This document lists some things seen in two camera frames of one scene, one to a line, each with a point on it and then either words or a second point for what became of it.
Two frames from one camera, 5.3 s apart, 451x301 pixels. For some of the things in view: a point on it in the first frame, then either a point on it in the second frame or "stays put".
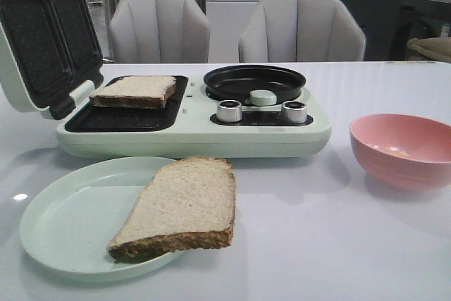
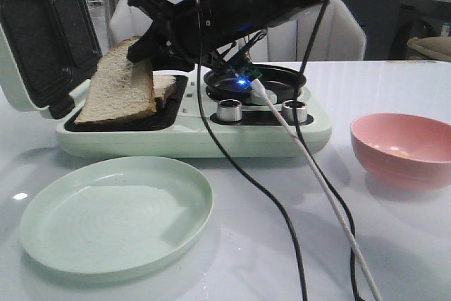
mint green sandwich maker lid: (50, 44) stays put
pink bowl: (403, 151) stays put
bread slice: (189, 204) -> (120, 87)
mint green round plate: (70, 221) stays put
